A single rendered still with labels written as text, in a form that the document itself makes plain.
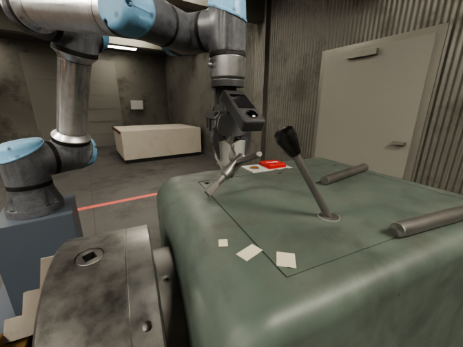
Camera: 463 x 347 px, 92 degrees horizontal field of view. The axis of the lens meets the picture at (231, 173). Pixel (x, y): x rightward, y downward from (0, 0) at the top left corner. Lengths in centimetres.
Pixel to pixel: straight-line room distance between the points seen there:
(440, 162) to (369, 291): 285
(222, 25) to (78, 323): 49
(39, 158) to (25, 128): 887
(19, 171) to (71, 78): 31
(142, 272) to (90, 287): 6
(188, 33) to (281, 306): 48
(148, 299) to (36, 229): 64
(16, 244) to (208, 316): 76
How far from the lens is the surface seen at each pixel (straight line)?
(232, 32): 49
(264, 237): 33
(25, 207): 92
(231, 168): 46
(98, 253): 38
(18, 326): 49
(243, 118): 40
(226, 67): 48
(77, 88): 87
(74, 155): 95
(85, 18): 54
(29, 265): 97
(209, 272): 29
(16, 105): 975
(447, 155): 310
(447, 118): 308
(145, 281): 33
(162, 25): 47
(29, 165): 90
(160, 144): 646
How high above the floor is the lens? 143
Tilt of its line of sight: 17 degrees down
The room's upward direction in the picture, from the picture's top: straight up
